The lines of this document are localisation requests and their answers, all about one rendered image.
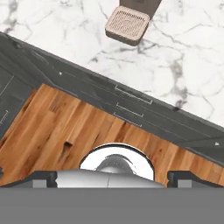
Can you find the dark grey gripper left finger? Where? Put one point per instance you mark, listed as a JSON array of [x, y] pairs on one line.
[[43, 178]]

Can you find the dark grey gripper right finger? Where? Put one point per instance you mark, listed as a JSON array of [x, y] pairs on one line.
[[180, 178]]

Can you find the dark grey cupboard door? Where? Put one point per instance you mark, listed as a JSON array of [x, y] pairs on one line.
[[11, 96]]

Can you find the dark grey drawer cabinet run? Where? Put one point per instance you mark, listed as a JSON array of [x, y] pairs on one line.
[[96, 87]]

